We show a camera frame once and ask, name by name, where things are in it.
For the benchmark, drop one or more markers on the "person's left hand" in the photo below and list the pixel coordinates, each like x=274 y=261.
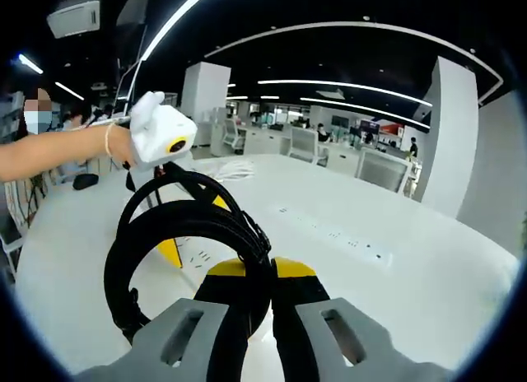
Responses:
x=122 y=145

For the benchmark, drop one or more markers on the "white power strip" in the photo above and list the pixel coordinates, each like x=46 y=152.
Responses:
x=197 y=271

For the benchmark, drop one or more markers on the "ceiling air conditioner cassette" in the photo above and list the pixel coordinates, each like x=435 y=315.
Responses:
x=74 y=15

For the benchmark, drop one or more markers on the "short ceiling light bar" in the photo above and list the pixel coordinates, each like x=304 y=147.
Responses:
x=70 y=91
x=31 y=64

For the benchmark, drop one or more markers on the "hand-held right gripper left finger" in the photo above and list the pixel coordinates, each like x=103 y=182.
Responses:
x=185 y=341

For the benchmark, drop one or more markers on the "white desk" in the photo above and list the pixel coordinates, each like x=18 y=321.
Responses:
x=411 y=295

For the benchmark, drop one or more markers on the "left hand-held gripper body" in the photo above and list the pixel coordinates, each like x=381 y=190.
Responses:
x=160 y=135

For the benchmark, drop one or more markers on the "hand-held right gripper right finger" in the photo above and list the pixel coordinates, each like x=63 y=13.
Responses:
x=329 y=341

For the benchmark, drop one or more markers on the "straight ceiling light bar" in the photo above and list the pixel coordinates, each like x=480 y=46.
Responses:
x=362 y=110
x=341 y=85

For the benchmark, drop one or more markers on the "wide ceiling light strip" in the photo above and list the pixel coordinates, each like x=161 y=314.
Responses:
x=173 y=19

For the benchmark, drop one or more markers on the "thin curved ceiling light line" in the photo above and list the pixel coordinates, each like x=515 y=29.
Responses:
x=370 y=24

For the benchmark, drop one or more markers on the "black desktop monitor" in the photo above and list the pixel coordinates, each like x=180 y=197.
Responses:
x=339 y=121

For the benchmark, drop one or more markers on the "white mesh office chair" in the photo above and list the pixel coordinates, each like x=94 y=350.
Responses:
x=381 y=170
x=304 y=143
x=231 y=133

